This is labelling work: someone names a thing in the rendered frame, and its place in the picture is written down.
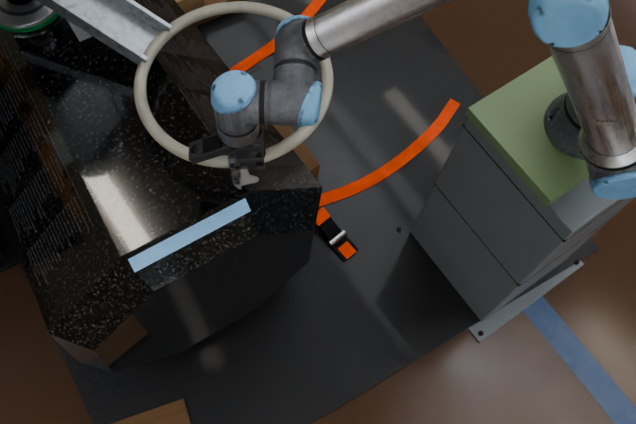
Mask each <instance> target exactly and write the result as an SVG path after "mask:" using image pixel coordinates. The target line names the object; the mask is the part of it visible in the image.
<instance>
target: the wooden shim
mask: <svg viewBox="0 0 636 424"><path fill-rule="evenodd" d="M111 424H191V423H190V420H189V416H188V412H187V409H186V404H185V400H184V399H183V398H182V399H179V400H176V401H173V402H171V403H168V404H166V405H163V406H160V407H157V408H154V409H151V410H148V411H146V412H144V413H141V414H138V415H133V416H130V417H127V418H124V419H122V420H119V421H117V422H114V423H111Z"/></svg>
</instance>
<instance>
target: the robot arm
mask: <svg viewBox="0 0 636 424"><path fill-rule="evenodd" d="M450 1H453V0H346V1H344V2H343V3H341V4H339V5H337V6H335V7H333V8H331V9H328V10H326V11H324V12H322V13H320V14H318V15H316V16H312V17H308V16H305V15H295V16H290V17H288V18H286V19H284V20H283V21H282V22H281V23H280V24H279V25H278V27H277V30H276V34H275V37H274V45H275V48H274V75H273V80H254V78H253V77H252V76H250V75H249V74H248V73H246V72H244V71H240V70H231V71H227V72H225V73H223V74H221V75H220V76H218V77H217V78H216V79H215V81H214V82H213V84H212V87H211V105H212V107H213V110H214V115H215V119H216V126H217V131H218V133H216V134H213V135H210V136H207V137H205V138H202V139H199V140H196V141H193V142H190V143H189V150H188V160H189V161H190V162H192V163H194V164H197V163H200V162H202V161H206V160H209V159H212V158H215V157H218V156H221V155H224V154H227V153H228V165H229V168H230V169H231V176H232V182H233V185H234V186H235V187H236V188H238V189H241V187H242V186H245V185H249V184H253V183H256V182H258V177H257V176H254V175H251V174H249V171H248V169H247V168H240V167H255V169H265V163H264V158H265V154H266V151H265V140H264V139H265V137H264V135H263V131H262V125H280V126H298V127H303V126H314V125H316V124H317V122H318V120H319V115H320V109H321V100H322V83H321V82H320V81H318V80H317V63H318V62H320V61H323V60H325V59H327V58H329V57H331V55H333V54H335V53H337V52H340V51H342V50H344V49H346V48H349V47H350V46H352V45H354V44H358V43H360V42H362V41H364V40H367V39H369V38H371V37H373V36H375V35H378V34H380V33H382V32H383V31H386V30H388V29H390V28H392V27H396V26H398V25H400V24H402V23H405V22H407V21H409V20H411V19H413V18H415V17H417V16H419V15H421V14H424V13H426V12H428V11H430V10H432V9H436V8H438V7H440V6H443V5H445V4H447V3H449V2H450ZM528 17H529V21H530V24H531V26H532V28H533V31H534V33H535V34H536V35H537V37H538V38H539V39H540V40H541V41H543V42H544V43H546V44H548V46H549V49H550V51H551V54H552V56H553V58H554V61H555V63H556V67H557V70H558V72H559V74H560V76H561V78H562V81H563V83H564V85H565V88H566V90H567V92H566V93H564V94H561V95H560V96H558V97H556V98H555V99H554V100H553V101H552V102H551V104H550V105H549V107H548V108H547V110H546V112H545V115H544V128H545V131H546V133H547V135H548V137H549V139H550V140H551V142H552V143H553V144H554V145H555V146H556V147H557V148H558V149H559V150H560V151H562V152H563V153H565V154H567V155H569V156H571V157H573V158H576V159H581V160H585V161H586V164H587V168H588V173H589V180H590V182H589V185H590V186H591V189H592V193H593V195H595V196H596V197H599V198H602V199H608V200H622V199H630V198H635V197H636V50H635V49H633V48H632V47H629V46H625V45H619V43H618V39H617V36H616V32H615V29H614V25H613V22H612V19H611V10H610V1H609V0H528ZM239 172H240V175H239Z"/></svg>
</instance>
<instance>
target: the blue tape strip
mask: <svg viewBox="0 0 636 424"><path fill-rule="evenodd" d="M250 211H251V209H250V207H249V205H248V203H247V201H246V199H245V198H244V199H242V200H241V201H239V202H237V203H234V204H232V205H230V206H228V207H226V208H224V209H223V210H221V211H220V212H218V213H216V214H214V215H212V216H210V217H208V218H206V219H204V220H202V221H200V222H198V223H196V224H194V225H192V226H190V227H188V228H186V229H185V230H183V231H181V232H179V233H178V234H176V235H174V236H172V237H170V238H167V239H165V240H163V241H161V242H159V243H157V244H156V245H154V246H152V247H150V248H149V249H147V250H145V251H143V252H141V253H139V254H137V255H136V256H133V257H131V258H129V259H128V260H129V262H130V264H131V266H132V268H133V270H134V272H137V271H139V270H141V269H143V268H145V267H147V266H149V265H150V264H151V263H153V262H155V261H157V260H159V259H161V258H163V257H165V256H167V255H169V254H171V253H173V252H175V251H177V250H179V249H181V248H182V247H184V246H186V245H188V244H189V243H191V242H193V241H195V240H197V239H199V238H201V237H203V236H205V235H207V234H209V233H211V232H213V231H214V230H216V229H218V228H220V227H222V226H224V225H225V224H227V223H229V222H230V221H233V220H235V219H237V218H239V217H241V216H243V215H245V214H246V213H248V212H250Z"/></svg>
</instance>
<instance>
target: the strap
mask: <svg viewBox="0 0 636 424"><path fill-rule="evenodd" d="M325 2H326V0H312V1H311V3H310V4H309V5H308V6H307V8H306V9H305V10H304V11H303V12H302V13H301V14H300V15H305V16H308V17H312V16H313V15H314V14H315V13H316V12H317V11H318V10H319V8H320V7H321V6H322V5H323V4H324V3H325ZM274 48H275V45H274V39H273V40H271V41H270V42H269V43H267V44H266V45H264V46H263V47H261V48H260V49H259V50H258V51H256V52H255V53H253V54H252V55H250V56H249V57H247V58H246V59H244V60H243V61H241V62H239V63H238V64H236V65H235V66H233V67H232V68H230V69H229V70H230V71H231V70H240V71H244V72H245V71H247V70H248V69H250V68H251V67H253V66H254V65H256V64H257V63H259V62H261V61H262V60H264V59H265V58H267V57H268V56H270V55H271V54H272V53H274ZM459 106H460V103H458V102H457V101H455V100H453V99H450V100H449V102H448V103H447V105H446V106H445V107H444V109H443V110H442V112H441V113H440V115H439V116H438V118H437V119H436V120H435V121H434V123H433V124H432V125H431V126H430V127H429V128H428V130H427V131H425V132H424V133H423V134H421V135H420V136H419V137H418V138H417V139H416V141H415V142H414V143H412V144H411V145H410V146H409V147H408V148H407V149H405V150H404V151H403V152H401V153H400V154H399V155H398V156H396V157H395V158H394V159H392V160H391V161H390V162H388V163H387V164H385V165H384V166H382V167H381V168H378V169H377V170H375V171H374V172H372V173H370V174H368V175H366V176H365V177H363V178H361V179H360V180H358V181H355V182H353V183H351V184H349V185H345V186H342V187H339V188H336V189H333V190H330V191H329V192H326V193H323V194H321V199H320V203H319V207H321V206H324V205H326V204H329V203H334V202H337V201H339V200H342V199H345V198H347V197H350V196H352V195H355V194H357V193H359V192H361V191H364V190H366V189H367V188H369V187H371V186H373V185H375V184H377V183H379V182H380V181H382V180H383V179H385V178H387V177H388V176H390V175H391V174H393V173H394V172H396V171H397V170H398V169H400V168H401V167H403V166H404V165H405V164H407V163H408V162H409V161H410V160H412V159H413V158H414V157H415V156H416V155H418V154H419V153H420V152H421V151H422V150H423V149H425V148H426V147H427V146H428V145H429V144H430V143H431V142H432V141H433V140H434V139H435V138H436V137H437V136H438V135H439V134H440V133H441V132H442V130H443V129H444V128H445V127H446V125H447V124H448V123H449V121H450V120H451V118H452V116H453V115H454V113H455V112H456V110H457V109H458V107H459Z"/></svg>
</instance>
